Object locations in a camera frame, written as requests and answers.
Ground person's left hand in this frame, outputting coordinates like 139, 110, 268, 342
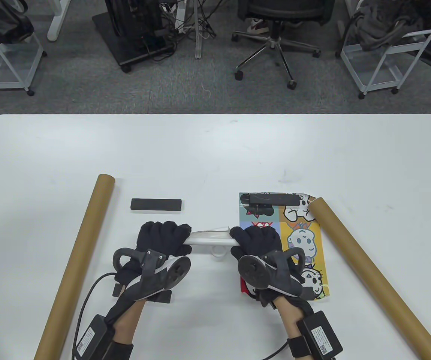
115, 221, 193, 300

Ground person's right hand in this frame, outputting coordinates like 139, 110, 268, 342
230, 225, 316, 320

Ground black bar weight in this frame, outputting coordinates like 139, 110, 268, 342
113, 283, 172, 303
131, 198, 183, 212
298, 286, 323, 300
240, 193, 301, 207

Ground colourful cartoon panel poster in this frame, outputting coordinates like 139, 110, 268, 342
239, 192, 330, 300

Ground white cartoon print poster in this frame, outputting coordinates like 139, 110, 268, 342
186, 226, 240, 247

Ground brown cardboard mailing tube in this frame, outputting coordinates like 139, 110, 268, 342
308, 198, 431, 360
34, 174, 116, 360

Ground person's right forearm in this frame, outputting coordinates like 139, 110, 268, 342
275, 298, 311, 360

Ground person's left forearm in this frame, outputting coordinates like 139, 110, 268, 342
112, 298, 148, 360

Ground grey and white hand controller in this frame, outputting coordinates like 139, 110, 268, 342
237, 249, 307, 299
112, 247, 192, 300

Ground black wrist sensor box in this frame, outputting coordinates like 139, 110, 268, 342
298, 310, 343, 359
72, 314, 115, 360

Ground black office chair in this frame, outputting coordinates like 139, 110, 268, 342
232, 0, 336, 90

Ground black wheeled computer stand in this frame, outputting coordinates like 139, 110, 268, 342
92, 0, 177, 73

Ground white wheeled cart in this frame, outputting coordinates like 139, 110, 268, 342
340, 0, 431, 99
0, 0, 47, 98

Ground white power strip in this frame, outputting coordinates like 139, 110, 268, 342
174, 7, 193, 34

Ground white desk leg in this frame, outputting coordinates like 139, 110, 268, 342
47, 0, 72, 42

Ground grey bag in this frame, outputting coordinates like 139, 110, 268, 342
354, 0, 426, 51

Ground black bag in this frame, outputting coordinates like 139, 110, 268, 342
0, 0, 34, 44

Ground black glove cable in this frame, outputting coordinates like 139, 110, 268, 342
72, 273, 120, 360
262, 341, 291, 360

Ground black wrist strap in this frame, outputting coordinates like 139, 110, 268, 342
287, 336, 311, 357

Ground white upright post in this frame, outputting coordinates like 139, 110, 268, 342
195, 0, 204, 60

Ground bundle of black cables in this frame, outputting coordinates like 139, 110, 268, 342
159, 0, 223, 40

